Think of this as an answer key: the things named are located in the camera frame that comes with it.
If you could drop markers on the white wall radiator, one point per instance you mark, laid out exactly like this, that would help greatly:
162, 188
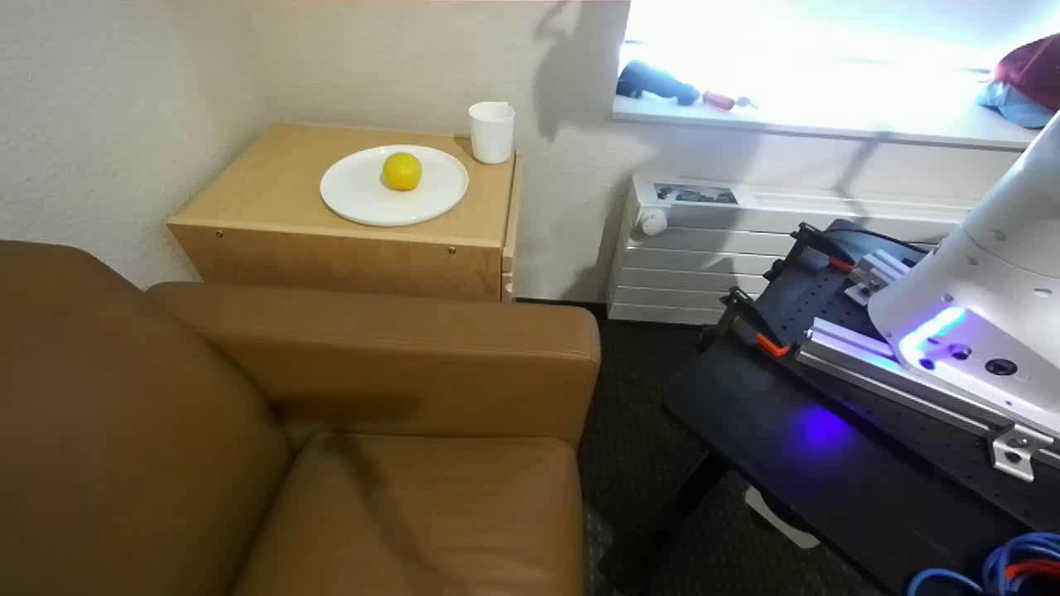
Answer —
707, 265

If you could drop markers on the maroon cap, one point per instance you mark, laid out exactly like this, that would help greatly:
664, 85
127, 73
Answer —
1031, 69

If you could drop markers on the white round plate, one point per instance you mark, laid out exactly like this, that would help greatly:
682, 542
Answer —
365, 195

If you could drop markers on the small red object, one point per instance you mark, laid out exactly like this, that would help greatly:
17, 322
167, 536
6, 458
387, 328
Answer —
721, 100

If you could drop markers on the yellow lemon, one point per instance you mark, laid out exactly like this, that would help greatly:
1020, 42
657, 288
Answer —
400, 169

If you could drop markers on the white cup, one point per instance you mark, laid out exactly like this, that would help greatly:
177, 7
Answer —
490, 133

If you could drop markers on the white round radiator knob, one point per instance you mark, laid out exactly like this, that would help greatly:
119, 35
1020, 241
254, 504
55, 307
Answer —
652, 220

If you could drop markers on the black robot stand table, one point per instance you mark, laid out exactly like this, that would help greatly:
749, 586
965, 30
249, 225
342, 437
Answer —
839, 463

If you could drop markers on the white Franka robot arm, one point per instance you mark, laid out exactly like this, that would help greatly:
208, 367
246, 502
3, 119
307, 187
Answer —
993, 275

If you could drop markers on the light blue cloth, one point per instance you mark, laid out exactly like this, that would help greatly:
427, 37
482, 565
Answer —
1013, 108

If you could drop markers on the brown leather armchair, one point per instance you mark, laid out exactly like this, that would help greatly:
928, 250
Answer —
167, 463

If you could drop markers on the white paper sheet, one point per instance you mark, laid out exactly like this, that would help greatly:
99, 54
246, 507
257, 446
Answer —
778, 517

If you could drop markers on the light wooden cabinet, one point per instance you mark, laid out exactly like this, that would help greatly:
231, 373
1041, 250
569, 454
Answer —
277, 217

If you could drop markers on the dark blue bottle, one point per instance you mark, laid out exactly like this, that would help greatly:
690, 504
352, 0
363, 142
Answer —
652, 81

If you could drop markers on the aluminium profile rail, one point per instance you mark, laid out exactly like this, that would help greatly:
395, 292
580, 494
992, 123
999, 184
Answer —
883, 367

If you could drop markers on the silver metal corner bracket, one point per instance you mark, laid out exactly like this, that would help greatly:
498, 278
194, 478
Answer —
1013, 452

